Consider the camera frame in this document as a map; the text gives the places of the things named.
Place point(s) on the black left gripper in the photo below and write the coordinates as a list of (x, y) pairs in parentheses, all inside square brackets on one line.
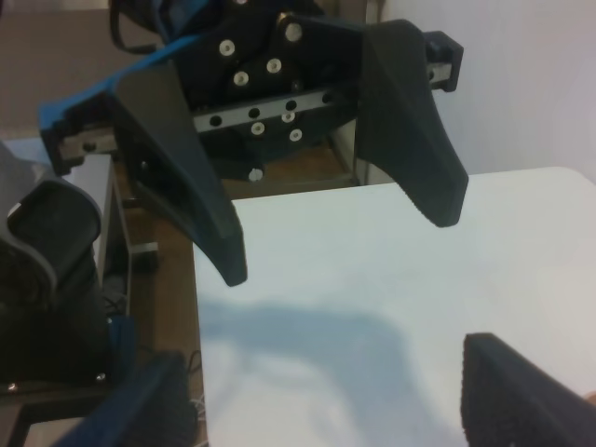
[(233, 85)]

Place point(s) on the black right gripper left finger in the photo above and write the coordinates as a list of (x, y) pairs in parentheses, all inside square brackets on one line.
[(151, 408)]

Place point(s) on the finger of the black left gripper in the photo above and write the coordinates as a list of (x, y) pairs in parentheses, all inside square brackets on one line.
[(399, 129)]

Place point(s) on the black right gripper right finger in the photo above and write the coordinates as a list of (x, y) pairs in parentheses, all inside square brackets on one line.
[(507, 401)]

